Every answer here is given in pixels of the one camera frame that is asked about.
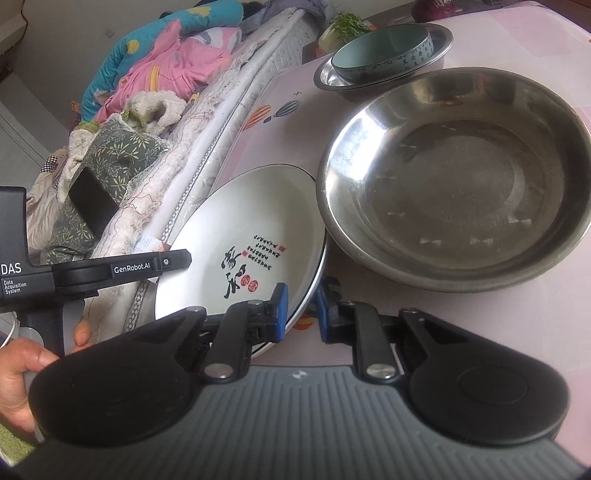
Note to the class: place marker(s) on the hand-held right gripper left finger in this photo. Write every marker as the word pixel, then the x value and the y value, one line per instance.
pixel 280 305

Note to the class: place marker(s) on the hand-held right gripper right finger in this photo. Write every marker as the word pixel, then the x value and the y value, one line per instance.
pixel 323 314

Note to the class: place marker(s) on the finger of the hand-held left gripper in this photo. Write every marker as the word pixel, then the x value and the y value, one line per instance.
pixel 175 262

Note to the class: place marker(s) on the white ceramic plate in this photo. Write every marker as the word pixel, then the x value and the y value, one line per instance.
pixel 221 221

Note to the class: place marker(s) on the large steel bowl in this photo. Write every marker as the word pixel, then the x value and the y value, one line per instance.
pixel 461 184

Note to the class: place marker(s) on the green ceramic bowl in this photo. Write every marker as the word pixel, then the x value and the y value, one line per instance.
pixel 383 44

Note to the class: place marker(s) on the small steel bowl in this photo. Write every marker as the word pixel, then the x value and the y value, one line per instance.
pixel 444 46

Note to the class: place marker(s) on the person's left hand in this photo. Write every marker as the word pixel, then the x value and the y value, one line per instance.
pixel 18 383

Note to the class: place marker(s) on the mattress paper tag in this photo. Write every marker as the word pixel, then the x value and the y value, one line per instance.
pixel 150 243

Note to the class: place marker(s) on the black phone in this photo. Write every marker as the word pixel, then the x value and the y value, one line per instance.
pixel 92 198

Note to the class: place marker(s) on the green floral pillow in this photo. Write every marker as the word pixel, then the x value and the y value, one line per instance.
pixel 124 147

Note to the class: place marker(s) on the white fleece cloth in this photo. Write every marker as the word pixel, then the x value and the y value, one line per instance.
pixel 154 104

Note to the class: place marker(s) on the pink printed tablecloth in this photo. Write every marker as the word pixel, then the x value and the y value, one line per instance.
pixel 286 115

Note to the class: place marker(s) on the pink quilt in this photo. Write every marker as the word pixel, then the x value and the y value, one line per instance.
pixel 180 64

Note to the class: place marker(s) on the teal patterned blanket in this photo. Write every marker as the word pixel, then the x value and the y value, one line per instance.
pixel 124 50

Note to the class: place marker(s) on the grey clothing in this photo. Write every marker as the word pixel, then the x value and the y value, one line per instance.
pixel 295 11

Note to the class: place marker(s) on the napa cabbage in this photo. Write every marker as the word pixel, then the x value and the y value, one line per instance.
pixel 346 25

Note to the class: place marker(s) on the purple cabbage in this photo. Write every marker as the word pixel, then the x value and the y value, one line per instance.
pixel 434 4

